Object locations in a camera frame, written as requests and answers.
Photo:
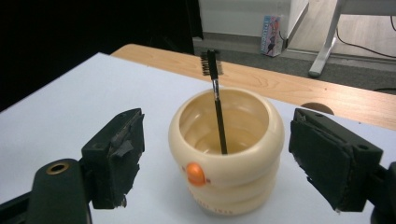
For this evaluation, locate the black eyebrow brush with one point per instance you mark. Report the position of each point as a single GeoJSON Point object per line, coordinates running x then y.
{"type": "Point", "coordinates": [219, 121]}

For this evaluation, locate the cream ribbed cup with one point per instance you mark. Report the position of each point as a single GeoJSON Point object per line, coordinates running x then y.
{"type": "Point", "coordinates": [236, 183]}

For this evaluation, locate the white partition panel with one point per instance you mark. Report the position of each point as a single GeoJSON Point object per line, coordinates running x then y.
{"type": "Point", "coordinates": [243, 15]}

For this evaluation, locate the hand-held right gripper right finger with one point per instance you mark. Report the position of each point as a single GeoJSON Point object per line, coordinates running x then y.
{"type": "Point", "coordinates": [330, 165]}

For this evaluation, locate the white desk frame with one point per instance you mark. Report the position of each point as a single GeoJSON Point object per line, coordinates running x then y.
{"type": "Point", "coordinates": [325, 46]}

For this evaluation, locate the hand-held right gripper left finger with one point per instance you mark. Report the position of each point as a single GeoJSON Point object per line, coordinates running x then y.
{"type": "Point", "coordinates": [112, 161]}

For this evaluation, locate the colourful printed box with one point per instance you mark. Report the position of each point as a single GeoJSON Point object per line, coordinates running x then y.
{"type": "Point", "coordinates": [271, 35]}

